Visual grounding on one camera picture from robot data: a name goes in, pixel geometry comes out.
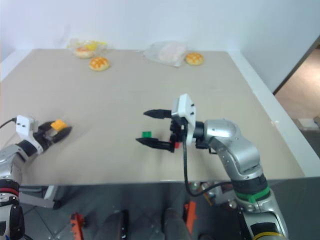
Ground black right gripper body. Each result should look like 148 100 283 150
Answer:
168 116 188 153

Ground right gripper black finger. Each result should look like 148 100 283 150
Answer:
135 137 175 153
142 108 173 120

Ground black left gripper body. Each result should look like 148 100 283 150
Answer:
32 126 55 151

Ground orange cube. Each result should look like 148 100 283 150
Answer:
50 119 68 132

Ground clear plastic bag, pale contents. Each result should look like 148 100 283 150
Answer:
143 41 188 68

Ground golden checkered bread bun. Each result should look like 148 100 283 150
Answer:
88 56 112 72
185 52 205 67

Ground orange clamp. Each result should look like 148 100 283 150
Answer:
69 211 86 240
183 200 198 235

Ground bagged bread bun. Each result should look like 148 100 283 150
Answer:
74 46 97 60

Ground clear plastic bag, yellow contents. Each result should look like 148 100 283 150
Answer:
66 38 109 60

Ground white object on floor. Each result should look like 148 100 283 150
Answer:
296 118 316 130

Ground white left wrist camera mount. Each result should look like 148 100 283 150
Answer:
15 114 44 154

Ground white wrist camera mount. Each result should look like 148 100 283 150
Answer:
15 114 44 154
171 93 198 146

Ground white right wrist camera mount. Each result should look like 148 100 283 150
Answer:
171 93 198 146

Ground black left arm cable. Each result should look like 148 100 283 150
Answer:
0 118 18 129

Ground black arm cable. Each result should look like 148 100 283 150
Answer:
0 118 18 129
181 136 235 198

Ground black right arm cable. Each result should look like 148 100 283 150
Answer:
181 136 235 198

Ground silver table frame bracket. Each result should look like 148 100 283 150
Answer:
19 184 62 210

